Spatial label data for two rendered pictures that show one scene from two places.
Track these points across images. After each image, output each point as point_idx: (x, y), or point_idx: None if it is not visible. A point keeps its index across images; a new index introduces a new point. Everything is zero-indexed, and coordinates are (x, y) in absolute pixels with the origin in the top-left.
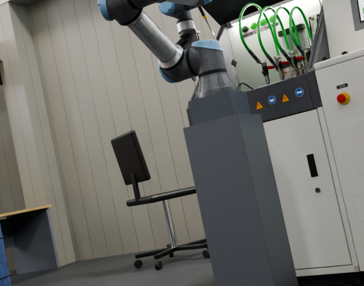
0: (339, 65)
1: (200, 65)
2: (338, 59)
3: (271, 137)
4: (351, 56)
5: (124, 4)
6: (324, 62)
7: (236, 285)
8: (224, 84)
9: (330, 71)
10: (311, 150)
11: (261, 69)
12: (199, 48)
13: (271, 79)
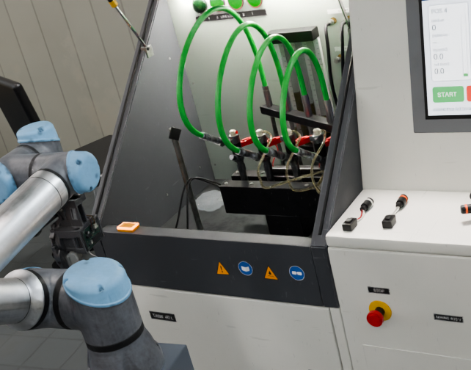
0: (376, 255)
1: (86, 332)
2: (373, 244)
3: (245, 324)
4: (400, 248)
5: None
6: (346, 241)
7: None
8: (138, 369)
9: (356, 259)
10: (317, 366)
11: (233, 89)
12: (78, 303)
13: (253, 110)
